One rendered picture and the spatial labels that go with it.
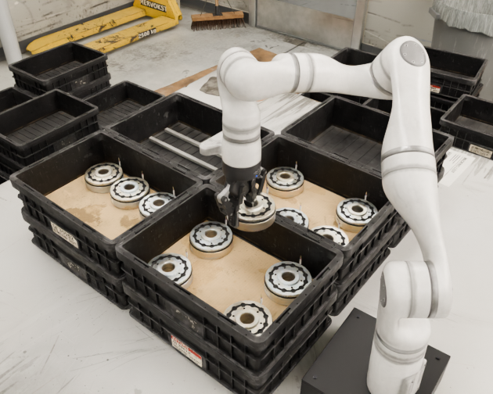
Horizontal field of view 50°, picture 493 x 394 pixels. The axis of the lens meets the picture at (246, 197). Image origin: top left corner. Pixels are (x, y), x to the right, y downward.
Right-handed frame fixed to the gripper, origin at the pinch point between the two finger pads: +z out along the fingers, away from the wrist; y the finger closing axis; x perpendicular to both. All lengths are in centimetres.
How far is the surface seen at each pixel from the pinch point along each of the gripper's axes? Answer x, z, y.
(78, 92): 166, 52, 67
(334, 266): -19.7, 7.4, 6.3
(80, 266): 35.7, 24.1, -19.5
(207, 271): 6.0, 17.2, -4.9
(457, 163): -14, 29, 94
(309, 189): 6.2, 16.9, 35.6
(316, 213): -1.2, 17.0, 28.3
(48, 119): 150, 50, 39
